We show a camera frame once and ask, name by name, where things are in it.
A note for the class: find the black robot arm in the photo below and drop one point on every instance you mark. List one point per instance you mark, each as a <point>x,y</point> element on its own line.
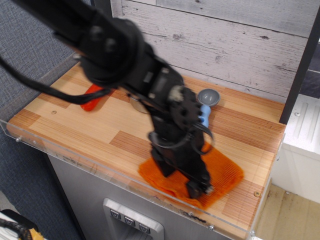
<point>114,55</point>

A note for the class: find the red toy sausage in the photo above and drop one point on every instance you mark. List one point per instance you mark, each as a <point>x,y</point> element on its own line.
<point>91,105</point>

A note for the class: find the black mesh object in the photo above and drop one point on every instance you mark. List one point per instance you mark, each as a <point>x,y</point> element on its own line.
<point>10,230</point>

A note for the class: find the dark right support post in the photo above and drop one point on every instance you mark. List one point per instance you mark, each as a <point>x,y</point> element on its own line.
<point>305,61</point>

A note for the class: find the grey toy fridge cabinet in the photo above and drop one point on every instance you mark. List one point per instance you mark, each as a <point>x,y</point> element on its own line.
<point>111,206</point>

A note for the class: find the orange knitted towel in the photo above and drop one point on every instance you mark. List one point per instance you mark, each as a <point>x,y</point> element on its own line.
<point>225,175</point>

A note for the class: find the white toy sink unit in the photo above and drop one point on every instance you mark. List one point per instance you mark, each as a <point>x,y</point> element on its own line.
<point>297,165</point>

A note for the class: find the small steel pot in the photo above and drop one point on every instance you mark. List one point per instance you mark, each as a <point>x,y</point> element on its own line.
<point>137,105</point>

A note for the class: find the blue grey toy scoop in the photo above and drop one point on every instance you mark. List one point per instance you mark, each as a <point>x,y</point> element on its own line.
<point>207,98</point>

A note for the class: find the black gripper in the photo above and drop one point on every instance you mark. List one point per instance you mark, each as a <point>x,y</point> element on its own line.
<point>177,140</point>

